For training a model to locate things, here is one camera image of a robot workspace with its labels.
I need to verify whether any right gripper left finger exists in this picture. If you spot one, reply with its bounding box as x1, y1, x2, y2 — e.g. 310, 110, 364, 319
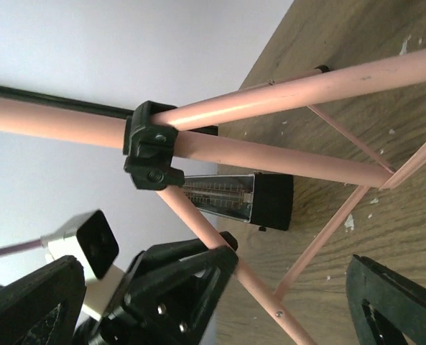
0, 256, 86, 344

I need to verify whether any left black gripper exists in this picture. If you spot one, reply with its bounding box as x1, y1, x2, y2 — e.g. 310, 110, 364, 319
71, 231, 238, 344

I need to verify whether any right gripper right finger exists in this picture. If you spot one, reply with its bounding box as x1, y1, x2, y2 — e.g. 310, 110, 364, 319
346, 254, 426, 344

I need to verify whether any clear metronome cover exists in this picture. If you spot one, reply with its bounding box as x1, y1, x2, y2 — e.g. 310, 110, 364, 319
182, 174, 255, 223

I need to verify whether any black metronome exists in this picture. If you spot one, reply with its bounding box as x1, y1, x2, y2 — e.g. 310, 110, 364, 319
182, 172, 295, 233

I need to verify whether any pink music stand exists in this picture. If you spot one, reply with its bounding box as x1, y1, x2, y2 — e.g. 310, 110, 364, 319
0, 46, 426, 345

